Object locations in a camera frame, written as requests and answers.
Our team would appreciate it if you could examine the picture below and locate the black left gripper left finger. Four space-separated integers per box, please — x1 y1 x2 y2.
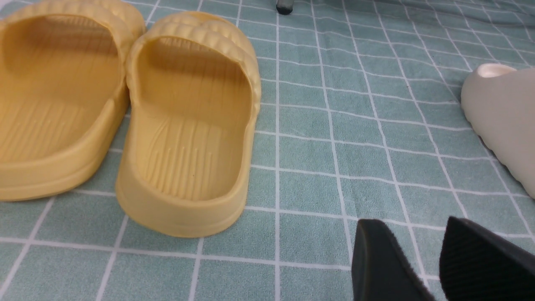
352 219 435 301

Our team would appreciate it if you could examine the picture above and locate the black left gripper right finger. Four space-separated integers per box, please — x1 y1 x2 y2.
440 217 535 301

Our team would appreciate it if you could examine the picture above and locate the silver metal shoe rack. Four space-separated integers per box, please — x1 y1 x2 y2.
276 0 295 15

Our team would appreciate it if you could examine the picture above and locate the green checked tablecloth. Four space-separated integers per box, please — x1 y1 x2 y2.
1 0 534 301

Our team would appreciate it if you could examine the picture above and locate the left cream foam slipper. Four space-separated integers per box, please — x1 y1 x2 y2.
461 63 535 197

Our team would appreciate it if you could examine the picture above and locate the right yellow rubber slipper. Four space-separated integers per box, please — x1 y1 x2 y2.
115 11 262 238

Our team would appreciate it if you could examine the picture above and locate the yellow rubber slipper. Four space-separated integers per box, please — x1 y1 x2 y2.
115 11 262 238
0 0 146 202

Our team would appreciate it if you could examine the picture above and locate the left yellow rubber slipper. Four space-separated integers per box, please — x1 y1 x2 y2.
0 0 146 202

